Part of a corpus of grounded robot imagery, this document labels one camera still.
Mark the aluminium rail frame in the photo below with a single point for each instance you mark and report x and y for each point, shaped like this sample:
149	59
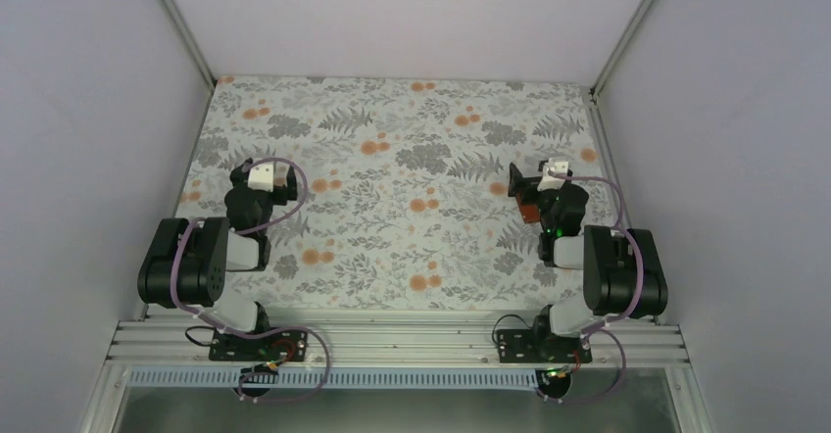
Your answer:
391	338

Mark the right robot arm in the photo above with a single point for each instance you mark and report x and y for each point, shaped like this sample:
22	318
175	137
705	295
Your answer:
622	276

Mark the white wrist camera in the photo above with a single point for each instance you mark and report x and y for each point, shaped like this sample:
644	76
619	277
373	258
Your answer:
552	173
261	177

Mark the slotted grey cable duct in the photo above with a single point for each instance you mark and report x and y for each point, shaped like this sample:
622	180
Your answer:
339	378

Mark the floral patterned table mat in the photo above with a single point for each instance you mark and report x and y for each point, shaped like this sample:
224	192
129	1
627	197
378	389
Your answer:
408	205

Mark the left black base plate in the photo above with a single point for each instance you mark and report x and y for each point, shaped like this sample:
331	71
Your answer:
286	345

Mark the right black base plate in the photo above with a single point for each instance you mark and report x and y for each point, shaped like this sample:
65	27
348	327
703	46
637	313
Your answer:
523	346

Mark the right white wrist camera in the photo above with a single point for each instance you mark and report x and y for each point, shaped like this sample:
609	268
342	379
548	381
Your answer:
552	173

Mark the brown leather card holder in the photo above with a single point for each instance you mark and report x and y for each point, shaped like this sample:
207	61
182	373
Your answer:
527	206

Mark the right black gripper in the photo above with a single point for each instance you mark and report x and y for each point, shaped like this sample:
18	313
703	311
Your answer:
516	180

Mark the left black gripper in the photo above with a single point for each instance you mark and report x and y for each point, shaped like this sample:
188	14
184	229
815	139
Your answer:
291	194

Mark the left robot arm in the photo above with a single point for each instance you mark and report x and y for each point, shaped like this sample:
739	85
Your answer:
187	262

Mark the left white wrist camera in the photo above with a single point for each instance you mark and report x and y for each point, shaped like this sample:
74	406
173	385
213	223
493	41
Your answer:
261	177

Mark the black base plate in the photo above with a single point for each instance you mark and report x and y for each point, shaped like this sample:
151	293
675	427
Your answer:
523	346
286	345

